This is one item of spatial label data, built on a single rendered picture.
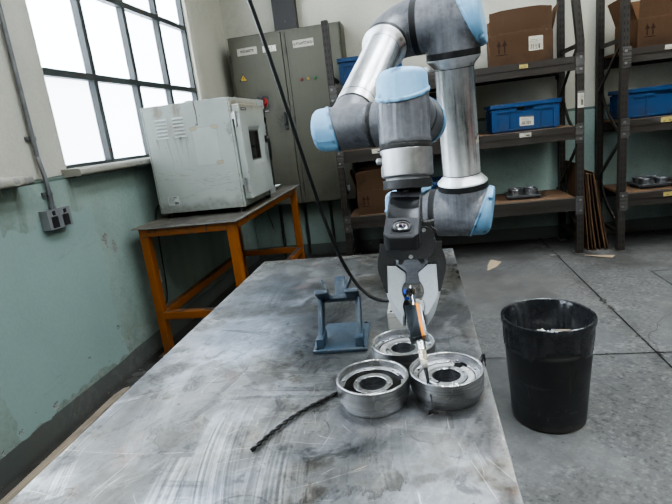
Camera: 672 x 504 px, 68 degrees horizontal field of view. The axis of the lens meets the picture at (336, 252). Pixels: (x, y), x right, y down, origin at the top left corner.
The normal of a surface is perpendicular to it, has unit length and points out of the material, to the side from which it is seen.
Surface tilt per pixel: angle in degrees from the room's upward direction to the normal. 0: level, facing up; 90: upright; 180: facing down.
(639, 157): 90
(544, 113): 90
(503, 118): 90
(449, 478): 0
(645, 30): 91
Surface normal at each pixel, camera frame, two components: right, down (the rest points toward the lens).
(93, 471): -0.11, -0.96
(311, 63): -0.15, 0.26
